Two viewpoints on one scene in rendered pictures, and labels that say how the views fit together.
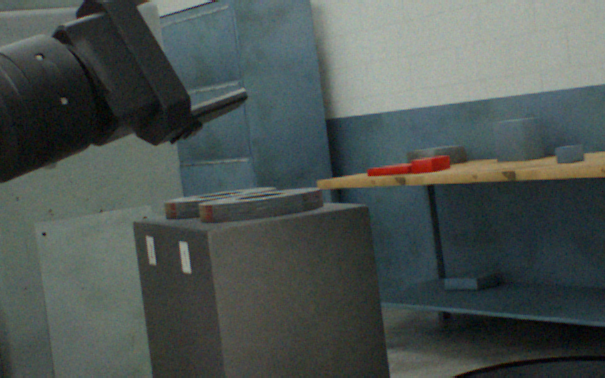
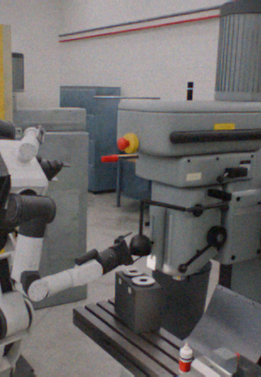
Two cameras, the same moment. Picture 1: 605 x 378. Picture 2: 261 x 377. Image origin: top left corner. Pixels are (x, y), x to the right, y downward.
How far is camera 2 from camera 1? 1.14 m
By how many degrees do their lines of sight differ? 10
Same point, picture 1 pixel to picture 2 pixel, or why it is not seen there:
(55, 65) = (114, 257)
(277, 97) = (105, 121)
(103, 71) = (119, 256)
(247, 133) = (93, 132)
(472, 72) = not seen: hidden behind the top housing
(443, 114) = not seen: hidden behind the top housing
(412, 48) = not seen: hidden behind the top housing
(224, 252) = (138, 294)
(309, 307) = (150, 303)
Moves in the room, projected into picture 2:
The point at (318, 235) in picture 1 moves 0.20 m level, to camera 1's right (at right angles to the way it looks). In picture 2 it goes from (153, 292) to (204, 293)
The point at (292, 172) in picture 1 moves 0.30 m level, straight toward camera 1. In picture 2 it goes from (106, 146) to (106, 149)
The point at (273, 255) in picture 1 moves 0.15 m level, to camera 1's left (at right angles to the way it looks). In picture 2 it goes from (146, 294) to (108, 294)
